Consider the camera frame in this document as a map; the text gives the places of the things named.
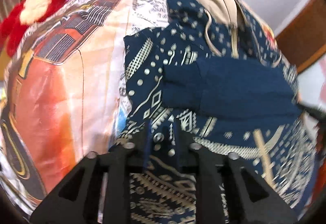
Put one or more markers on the navy patterned hooded garment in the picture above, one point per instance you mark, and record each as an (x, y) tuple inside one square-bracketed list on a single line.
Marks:
[(213, 73)]

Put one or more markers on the wooden door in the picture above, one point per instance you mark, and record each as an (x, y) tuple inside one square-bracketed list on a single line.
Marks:
[(303, 40)]

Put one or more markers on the newspaper print bed quilt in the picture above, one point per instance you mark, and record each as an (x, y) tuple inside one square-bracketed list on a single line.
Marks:
[(65, 92)]

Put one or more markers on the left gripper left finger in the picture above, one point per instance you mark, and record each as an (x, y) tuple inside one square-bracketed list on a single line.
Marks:
[(76, 199)]

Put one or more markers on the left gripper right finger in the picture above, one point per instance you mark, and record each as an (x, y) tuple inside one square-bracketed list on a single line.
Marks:
[(227, 191)]

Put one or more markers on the red plush toy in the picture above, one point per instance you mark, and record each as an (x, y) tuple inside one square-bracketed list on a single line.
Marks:
[(23, 15)]

